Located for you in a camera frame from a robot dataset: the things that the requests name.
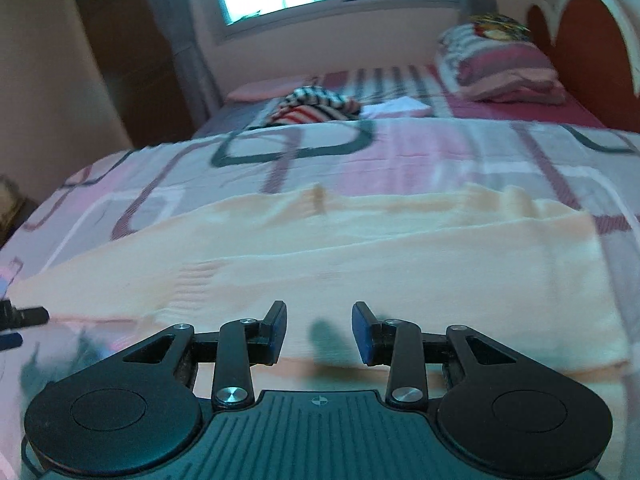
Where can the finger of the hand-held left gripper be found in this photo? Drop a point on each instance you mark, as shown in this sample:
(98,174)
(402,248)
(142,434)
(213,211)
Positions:
(10,341)
(27,316)

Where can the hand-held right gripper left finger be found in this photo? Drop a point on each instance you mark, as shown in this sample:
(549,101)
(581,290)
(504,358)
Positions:
(278,330)

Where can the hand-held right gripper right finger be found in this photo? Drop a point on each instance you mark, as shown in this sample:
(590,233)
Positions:
(361,334)

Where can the white fluffy towel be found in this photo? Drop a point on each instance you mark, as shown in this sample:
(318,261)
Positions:
(350,265)

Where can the patterned pink bed blanket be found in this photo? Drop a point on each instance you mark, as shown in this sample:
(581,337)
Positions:
(440,155)

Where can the black white striped cloth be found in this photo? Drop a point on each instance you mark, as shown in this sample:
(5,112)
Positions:
(315,105)

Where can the white folded cloth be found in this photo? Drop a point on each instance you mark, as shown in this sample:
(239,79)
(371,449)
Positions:
(397,107)

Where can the plain pink pillow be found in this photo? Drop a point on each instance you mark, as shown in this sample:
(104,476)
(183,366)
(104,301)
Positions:
(265,89)

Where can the striped pink bed sheet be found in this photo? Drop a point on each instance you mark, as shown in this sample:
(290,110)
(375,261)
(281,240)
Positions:
(400,85)

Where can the brown wooden wardrobe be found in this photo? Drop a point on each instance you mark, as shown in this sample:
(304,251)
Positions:
(130,50)

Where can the pink striped pillow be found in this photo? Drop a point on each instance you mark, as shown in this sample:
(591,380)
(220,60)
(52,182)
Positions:
(500,67)

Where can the grey curtain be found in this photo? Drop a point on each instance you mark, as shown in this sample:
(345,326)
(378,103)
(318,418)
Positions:
(187,30)

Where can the cartoon printed cushion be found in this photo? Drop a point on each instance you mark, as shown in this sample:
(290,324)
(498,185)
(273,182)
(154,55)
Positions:
(497,27)

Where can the red white headboard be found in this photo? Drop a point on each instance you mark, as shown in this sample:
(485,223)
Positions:
(590,55)

